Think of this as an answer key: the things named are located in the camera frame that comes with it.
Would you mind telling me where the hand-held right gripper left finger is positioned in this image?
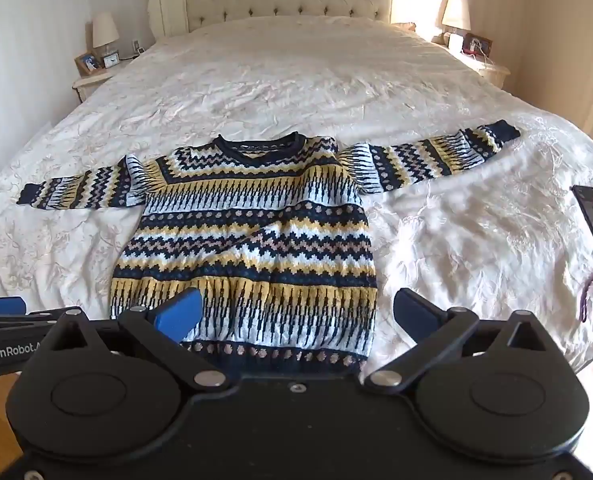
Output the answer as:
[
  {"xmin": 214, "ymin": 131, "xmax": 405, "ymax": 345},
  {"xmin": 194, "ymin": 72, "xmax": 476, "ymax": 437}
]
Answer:
[{"xmin": 40, "ymin": 287, "xmax": 227, "ymax": 391}]

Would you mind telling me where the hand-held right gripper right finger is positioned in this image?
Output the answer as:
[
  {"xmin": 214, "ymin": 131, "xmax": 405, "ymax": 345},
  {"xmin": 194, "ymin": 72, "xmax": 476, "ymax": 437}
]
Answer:
[{"xmin": 363, "ymin": 287, "xmax": 555, "ymax": 393}]

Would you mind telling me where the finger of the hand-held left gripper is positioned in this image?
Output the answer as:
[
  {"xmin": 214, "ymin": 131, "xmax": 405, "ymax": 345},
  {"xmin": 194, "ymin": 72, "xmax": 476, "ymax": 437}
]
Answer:
[{"xmin": 0, "ymin": 297, "xmax": 67, "ymax": 331}]

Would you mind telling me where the navy yellow patterned knit sweater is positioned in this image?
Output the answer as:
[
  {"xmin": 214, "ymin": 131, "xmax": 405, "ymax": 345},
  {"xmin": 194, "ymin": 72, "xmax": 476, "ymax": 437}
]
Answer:
[{"xmin": 16, "ymin": 120, "xmax": 522, "ymax": 376}]

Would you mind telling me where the cream carved nightstand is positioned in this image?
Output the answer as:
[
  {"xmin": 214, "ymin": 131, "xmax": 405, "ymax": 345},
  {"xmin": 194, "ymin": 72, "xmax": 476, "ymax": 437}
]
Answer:
[
  {"xmin": 72, "ymin": 67, "xmax": 120, "ymax": 103},
  {"xmin": 433, "ymin": 40, "xmax": 512, "ymax": 91}
]

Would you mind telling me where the bed with cream floral bedspread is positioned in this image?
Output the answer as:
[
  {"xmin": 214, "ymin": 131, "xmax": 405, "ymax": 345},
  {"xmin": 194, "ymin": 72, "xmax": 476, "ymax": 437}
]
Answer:
[{"xmin": 0, "ymin": 15, "xmax": 593, "ymax": 376}]

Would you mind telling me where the white shade table lamp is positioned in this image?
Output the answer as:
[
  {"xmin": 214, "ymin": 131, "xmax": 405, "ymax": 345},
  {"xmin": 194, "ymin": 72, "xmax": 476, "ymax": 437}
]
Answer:
[
  {"xmin": 441, "ymin": 0, "xmax": 472, "ymax": 36},
  {"xmin": 92, "ymin": 12, "xmax": 120, "ymax": 58}
]

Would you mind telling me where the dark wooden photo frame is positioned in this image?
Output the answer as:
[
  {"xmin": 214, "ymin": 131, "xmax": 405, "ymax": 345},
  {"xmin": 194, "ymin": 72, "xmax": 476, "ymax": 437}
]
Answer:
[{"xmin": 463, "ymin": 33, "xmax": 494, "ymax": 56}]

